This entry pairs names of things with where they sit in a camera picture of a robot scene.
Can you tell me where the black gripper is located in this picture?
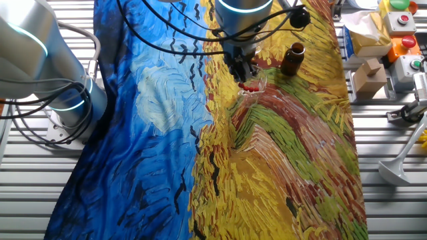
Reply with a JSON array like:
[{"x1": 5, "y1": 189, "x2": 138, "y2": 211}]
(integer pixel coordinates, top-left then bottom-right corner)
[{"x1": 223, "y1": 43, "x2": 259, "y2": 85}]

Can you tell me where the amber glass bottle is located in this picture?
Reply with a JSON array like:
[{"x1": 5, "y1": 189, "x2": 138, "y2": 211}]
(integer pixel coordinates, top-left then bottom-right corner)
[{"x1": 280, "y1": 41, "x2": 306, "y2": 77}]

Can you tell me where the painted wheatfield tablecloth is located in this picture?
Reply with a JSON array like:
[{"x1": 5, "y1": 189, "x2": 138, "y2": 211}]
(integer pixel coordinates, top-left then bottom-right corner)
[{"x1": 43, "y1": 0, "x2": 370, "y2": 240}]

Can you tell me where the large wooden block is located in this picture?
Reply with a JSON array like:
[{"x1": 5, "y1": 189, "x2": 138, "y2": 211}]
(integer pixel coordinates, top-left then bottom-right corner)
[{"x1": 352, "y1": 65, "x2": 388, "y2": 100}]

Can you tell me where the small wooden block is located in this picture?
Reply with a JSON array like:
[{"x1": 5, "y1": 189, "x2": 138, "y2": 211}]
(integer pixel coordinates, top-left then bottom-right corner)
[{"x1": 362, "y1": 58, "x2": 382, "y2": 77}]

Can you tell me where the yellow blue tissue pack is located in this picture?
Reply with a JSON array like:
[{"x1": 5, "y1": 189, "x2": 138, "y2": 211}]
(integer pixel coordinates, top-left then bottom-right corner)
[{"x1": 342, "y1": 9, "x2": 394, "y2": 64}]

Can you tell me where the white paper sheet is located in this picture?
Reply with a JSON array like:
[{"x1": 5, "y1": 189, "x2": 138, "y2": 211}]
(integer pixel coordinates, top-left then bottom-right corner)
[{"x1": 346, "y1": 0, "x2": 380, "y2": 10}]

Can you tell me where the grey box green button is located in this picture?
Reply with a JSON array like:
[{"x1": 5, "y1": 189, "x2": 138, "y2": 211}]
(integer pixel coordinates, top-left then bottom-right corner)
[{"x1": 389, "y1": 55, "x2": 425, "y2": 84}]

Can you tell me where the orange box red button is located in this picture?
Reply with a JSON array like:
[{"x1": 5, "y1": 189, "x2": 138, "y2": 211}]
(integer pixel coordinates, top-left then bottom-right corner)
[{"x1": 386, "y1": 35, "x2": 422, "y2": 63}]

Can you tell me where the grey box red button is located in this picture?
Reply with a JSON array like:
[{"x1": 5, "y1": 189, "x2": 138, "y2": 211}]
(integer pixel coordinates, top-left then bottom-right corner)
[{"x1": 383, "y1": 11, "x2": 418, "y2": 37}]

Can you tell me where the yellow box green button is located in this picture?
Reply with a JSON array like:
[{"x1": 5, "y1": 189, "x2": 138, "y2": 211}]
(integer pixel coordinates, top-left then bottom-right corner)
[{"x1": 380, "y1": 0, "x2": 419, "y2": 16}]

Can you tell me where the white plastic ladle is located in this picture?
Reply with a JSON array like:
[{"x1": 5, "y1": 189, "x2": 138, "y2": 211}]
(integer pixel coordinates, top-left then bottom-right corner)
[{"x1": 378, "y1": 113, "x2": 427, "y2": 187}]

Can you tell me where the black round cable plug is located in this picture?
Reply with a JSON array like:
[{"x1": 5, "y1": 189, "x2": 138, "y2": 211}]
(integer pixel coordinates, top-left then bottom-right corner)
[{"x1": 289, "y1": 7, "x2": 312, "y2": 29}]

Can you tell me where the grey cable with connector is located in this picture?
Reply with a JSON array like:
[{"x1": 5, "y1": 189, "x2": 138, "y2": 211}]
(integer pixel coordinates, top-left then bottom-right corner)
[{"x1": 55, "y1": 19, "x2": 102, "y2": 83}]

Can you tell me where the black cable bundle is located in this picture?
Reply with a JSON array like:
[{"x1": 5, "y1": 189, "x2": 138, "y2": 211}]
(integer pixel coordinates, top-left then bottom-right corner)
[{"x1": 0, "y1": 78, "x2": 95, "y2": 145}]

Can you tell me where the metal camera clamp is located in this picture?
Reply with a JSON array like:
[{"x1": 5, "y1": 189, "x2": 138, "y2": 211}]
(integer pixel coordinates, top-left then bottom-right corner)
[{"x1": 386, "y1": 99, "x2": 427, "y2": 125}]

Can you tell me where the silver depth camera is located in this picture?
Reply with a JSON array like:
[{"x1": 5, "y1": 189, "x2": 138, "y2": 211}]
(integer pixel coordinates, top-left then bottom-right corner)
[{"x1": 412, "y1": 71, "x2": 427, "y2": 107}]

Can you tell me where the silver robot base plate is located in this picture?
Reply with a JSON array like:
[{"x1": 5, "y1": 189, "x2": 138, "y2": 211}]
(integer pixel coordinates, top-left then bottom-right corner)
[{"x1": 45, "y1": 116, "x2": 88, "y2": 151}]

